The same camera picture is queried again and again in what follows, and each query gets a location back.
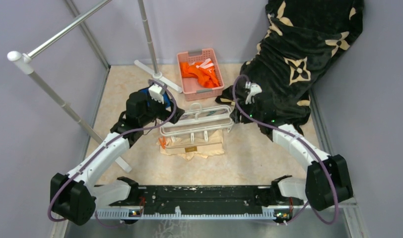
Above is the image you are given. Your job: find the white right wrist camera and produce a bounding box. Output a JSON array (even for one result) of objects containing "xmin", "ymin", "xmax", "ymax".
[{"xmin": 245, "ymin": 81, "xmax": 263, "ymax": 105}]

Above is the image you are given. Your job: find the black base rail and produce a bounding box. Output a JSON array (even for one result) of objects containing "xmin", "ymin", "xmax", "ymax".
[{"xmin": 111, "ymin": 185, "xmax": 304, "ymax": 215}]

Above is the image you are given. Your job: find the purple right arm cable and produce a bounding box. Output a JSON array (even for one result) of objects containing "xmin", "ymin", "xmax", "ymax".
[{"xmin": 232, "ymin": 74, "xmax": 339, "ymax": 226}]

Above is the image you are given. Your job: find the blue folded cloth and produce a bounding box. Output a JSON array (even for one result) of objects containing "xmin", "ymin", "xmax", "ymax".
[{"xmin": 139, "ymin": 87, "xmax": 171, "ymax": 109}]

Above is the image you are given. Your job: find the black floral blanket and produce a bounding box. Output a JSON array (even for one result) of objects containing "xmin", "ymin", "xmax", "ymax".
[{"xmin": 215, "ymin": 0, "xmax": 365, "ymax": 133}]

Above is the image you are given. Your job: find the orange garment in basket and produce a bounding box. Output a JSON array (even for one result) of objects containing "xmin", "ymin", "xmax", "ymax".
[{"xmin": 179, "ymin": 62, "xmax": 220, "ymax": 88}]

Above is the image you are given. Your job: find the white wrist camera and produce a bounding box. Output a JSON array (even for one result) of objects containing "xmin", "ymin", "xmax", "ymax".
[
  {"xmin": 148, "ymin": 84, "xmax": 165, "ymax": 104},
  {"xmin": 245, "ymin": 81, "xmax": 263, "ymax": 105}
]

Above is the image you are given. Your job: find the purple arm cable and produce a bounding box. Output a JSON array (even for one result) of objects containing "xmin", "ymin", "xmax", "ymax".
[
  {"xmin": 232, "ymin": 74, "xmax": 339, "ymax": 226},
  {"xmin": 47, "ymin": 78, "xmax": 178, "ymax": 229}
]

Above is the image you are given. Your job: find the cream boxer underwear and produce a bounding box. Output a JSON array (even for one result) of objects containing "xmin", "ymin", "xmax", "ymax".
[{"xmin": 157, "ymin": 130, "xmax": 225, "ymax": 161}]

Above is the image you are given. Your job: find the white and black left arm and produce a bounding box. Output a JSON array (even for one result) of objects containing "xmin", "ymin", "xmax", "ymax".
[{"xmin": 47, "ymin": 88, "xmax": 184, "ymax": 226}]

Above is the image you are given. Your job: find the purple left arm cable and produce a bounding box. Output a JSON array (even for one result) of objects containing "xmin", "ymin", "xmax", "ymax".
[{"xmin": 47, "ymin": 78, "xmax": 178, "ymax": 229}]

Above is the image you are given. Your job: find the white plastic clip hanger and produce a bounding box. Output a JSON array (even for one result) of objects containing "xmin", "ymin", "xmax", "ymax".
[{"xmin": 160, "ymin": 103, "xmax": 234, "ymax": 143}]

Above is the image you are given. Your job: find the orange clothes peg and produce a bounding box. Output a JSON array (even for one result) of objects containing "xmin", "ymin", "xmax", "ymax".
[{"xmin": 158, "ymin": 136, "xmax": 167, "ymax": 150}]

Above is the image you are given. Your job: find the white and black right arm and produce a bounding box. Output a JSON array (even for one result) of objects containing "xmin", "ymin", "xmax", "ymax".
[{"xmin": 235, "ymin": 101, "xmax": 353, "ymax": 211}]

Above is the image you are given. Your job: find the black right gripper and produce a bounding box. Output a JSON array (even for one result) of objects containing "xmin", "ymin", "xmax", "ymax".
[{"xmin": 229, "ymin": 98, "xmax": 262, "ymax": 124}]

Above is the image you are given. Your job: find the metal drying rack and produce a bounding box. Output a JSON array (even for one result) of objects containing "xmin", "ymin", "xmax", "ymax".
[{"xmin": 7, "ymin": 0, "xmax": 183, "ymax": 173}]

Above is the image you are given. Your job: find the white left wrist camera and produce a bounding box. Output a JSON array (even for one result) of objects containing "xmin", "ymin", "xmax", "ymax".
[{"xmin": 148, "ymin": 84, "xmax": 165, "ymax": 104}]

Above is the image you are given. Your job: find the pink plastic basket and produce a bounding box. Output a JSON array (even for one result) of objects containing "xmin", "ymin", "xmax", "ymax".
[{"xmin": 177, "ymin": 48, "xmax": 224, "ymax": 101}]

